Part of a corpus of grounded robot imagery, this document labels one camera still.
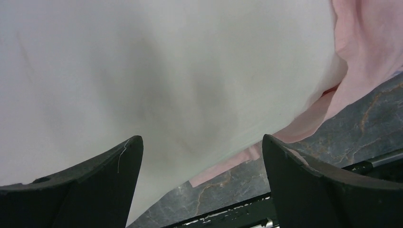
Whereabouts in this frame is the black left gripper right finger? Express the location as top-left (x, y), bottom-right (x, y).
top-left (262, 134), bottom-right (403, 228)

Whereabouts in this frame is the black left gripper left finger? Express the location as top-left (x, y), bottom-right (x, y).
top-left (0, 136), bottom-right (144, 228)

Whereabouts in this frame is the white pillow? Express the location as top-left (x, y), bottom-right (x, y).
top-left (0, 0), bottom-right (346, 224)

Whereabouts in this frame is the blue and pink printed pillowcase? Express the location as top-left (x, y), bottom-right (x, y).
top-left (182, 0), bottom-right (403, 186)

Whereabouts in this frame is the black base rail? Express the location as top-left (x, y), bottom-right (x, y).
top-left (167, 149), bottom-right (403, 228)

